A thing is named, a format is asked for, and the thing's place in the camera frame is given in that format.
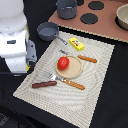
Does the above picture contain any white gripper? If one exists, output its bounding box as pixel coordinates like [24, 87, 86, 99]
[0, 30, 37, 73]

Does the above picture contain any brown toy sausage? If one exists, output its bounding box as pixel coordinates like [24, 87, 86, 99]
[32, 81, 57, 88]

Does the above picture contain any red toy tomato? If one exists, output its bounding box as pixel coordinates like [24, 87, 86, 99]
[57, 56, 69, 70]

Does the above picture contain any yellow toy butter box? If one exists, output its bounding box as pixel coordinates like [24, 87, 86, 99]
[69, 37, 84, 51]

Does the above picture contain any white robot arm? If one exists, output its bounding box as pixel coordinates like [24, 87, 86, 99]
[0, 0, 37, 75]

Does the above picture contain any small grey saucepan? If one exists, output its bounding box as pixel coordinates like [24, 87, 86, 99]
[37, 22, 67, 45]

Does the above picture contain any white woven placemat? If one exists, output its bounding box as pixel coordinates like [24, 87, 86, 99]
[13, 36, 114, 128]

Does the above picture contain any round wooden plate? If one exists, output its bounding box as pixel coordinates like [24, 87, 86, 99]
[56, 55, 83, 79]

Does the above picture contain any large grey pot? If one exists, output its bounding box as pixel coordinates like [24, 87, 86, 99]
[56, 0, 77, 19]

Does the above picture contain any pink toy stove top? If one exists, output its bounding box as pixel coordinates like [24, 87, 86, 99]
[49, 0, 128, 43]

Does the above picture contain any white toy sink bowl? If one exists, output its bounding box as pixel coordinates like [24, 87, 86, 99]
[116, 4, 128, 30]

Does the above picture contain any fork with wooden handle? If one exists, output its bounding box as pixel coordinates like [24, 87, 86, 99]
[44, 72, 85, 90]

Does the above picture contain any knife with wooden handle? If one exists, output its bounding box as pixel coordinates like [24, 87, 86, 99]
[58, 50, 97, 63]

